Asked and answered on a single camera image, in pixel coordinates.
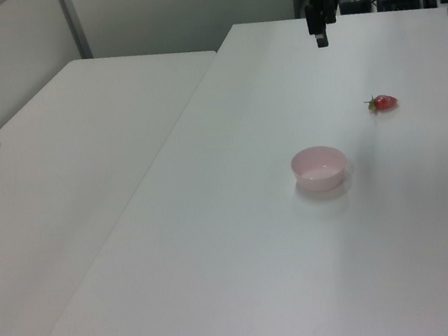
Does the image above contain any pink plastic bowl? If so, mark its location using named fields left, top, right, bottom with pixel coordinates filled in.
left=288, top=141, right=352, bottom=197

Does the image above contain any grey metal partition post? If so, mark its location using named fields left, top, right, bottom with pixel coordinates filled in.
left=55, top=0, right=95, bottom=64

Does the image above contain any white side table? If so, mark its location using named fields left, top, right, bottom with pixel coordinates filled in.
left=0, top=37, right=260, bottom=336

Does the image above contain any red strawberry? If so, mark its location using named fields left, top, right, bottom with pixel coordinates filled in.
left=363, top=91, right=401, bottom=115

